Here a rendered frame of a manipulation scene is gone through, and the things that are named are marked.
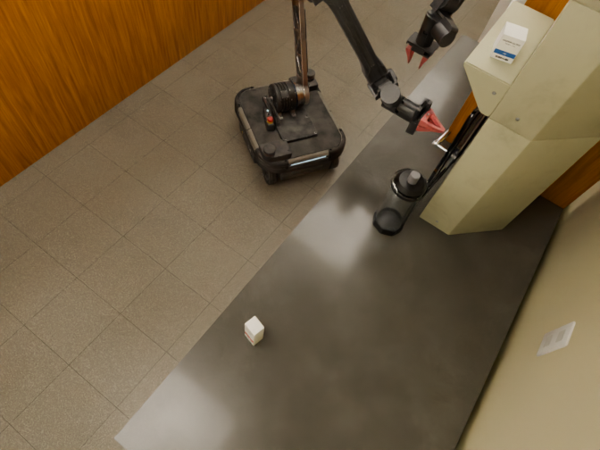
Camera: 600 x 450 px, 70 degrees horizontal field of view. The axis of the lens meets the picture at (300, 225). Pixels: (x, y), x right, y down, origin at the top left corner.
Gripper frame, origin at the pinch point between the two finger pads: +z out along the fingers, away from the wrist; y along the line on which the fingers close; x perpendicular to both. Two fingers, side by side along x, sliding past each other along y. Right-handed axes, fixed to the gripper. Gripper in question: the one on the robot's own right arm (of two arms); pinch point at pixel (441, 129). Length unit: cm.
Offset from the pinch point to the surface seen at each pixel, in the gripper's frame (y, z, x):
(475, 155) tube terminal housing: 8.5, 11.9, -11.5
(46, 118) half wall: -98, -186, -36
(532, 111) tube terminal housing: 27.7, 16.1, -11.6
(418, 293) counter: -26.5, 21.6, -35.8
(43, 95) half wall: -85, -186, -32
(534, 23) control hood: 30.7, 5.3, 14.3
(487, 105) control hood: 23.4, 7.2, -11.6
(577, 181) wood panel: -13, 45, 26
